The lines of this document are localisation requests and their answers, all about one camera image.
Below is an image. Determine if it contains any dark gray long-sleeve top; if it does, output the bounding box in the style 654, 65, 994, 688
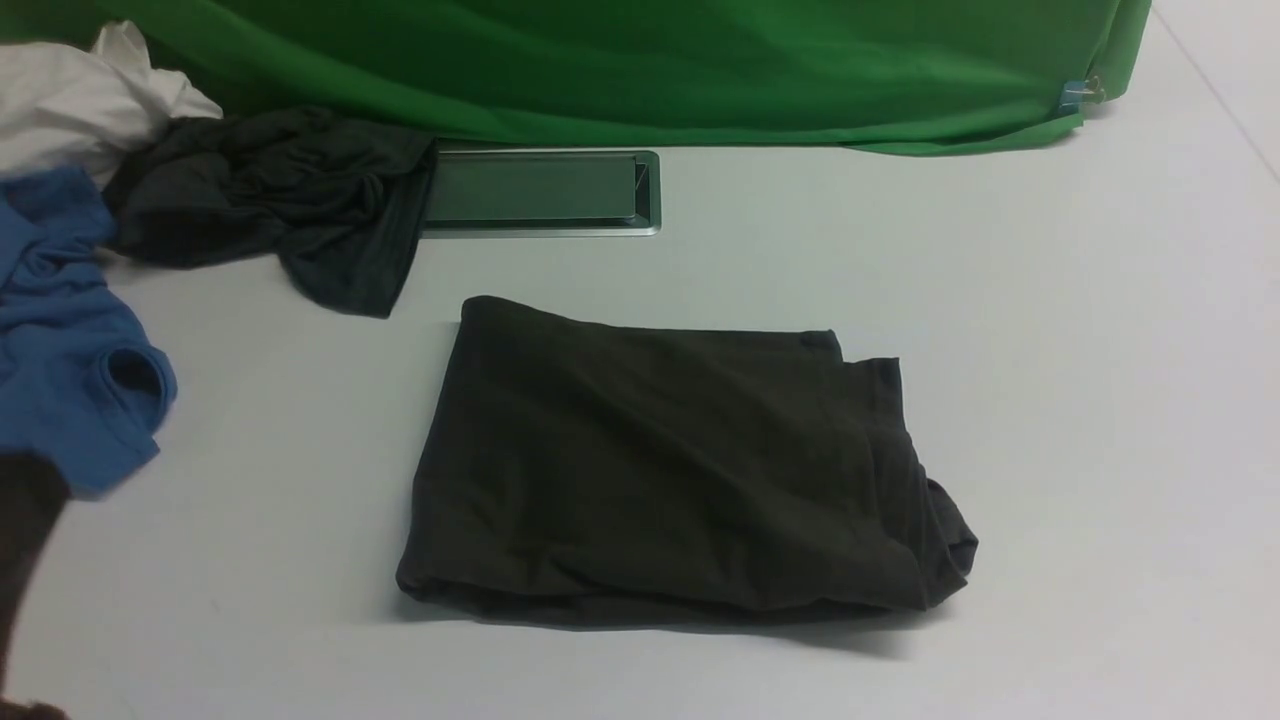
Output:
396, 296, 979, 625

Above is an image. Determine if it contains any dark teal crumpled garment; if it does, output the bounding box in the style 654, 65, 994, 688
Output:
102, 108, 438, 319

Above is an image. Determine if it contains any green backdrop cloth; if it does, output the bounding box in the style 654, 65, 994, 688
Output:
3, 1, 1151, 158

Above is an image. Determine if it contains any blue binder clip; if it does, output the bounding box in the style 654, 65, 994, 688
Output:
1056, 76, 1107, 117

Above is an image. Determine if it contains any blue crumpled garment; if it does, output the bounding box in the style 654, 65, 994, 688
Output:
1, 167, 177, 498

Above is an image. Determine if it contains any white crumpled garment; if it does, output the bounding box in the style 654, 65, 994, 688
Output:
1, 20, 223, 187

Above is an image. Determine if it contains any metal table cable tray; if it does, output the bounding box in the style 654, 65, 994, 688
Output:
422, 149, 662, 238

